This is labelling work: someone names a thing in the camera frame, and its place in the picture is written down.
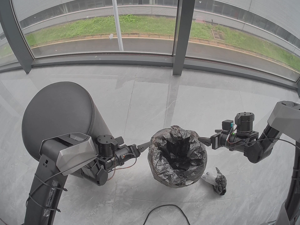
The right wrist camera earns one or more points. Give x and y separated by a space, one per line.
226 124

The dark grey round chair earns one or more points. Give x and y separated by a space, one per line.
58 116

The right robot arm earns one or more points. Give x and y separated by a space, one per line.
281 116

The window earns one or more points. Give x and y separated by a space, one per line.
184 31

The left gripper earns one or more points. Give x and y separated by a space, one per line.
125 155

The crumpled white paper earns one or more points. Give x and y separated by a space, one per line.
208 178

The crumpled black plastic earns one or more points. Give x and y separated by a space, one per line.
220 184

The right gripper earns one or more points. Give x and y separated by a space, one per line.
225 141

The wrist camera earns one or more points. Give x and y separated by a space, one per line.
120 141
226 124

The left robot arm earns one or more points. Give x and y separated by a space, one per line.
70 153

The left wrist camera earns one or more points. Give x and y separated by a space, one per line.
120 141

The black plastic bag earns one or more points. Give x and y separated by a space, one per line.
164 163

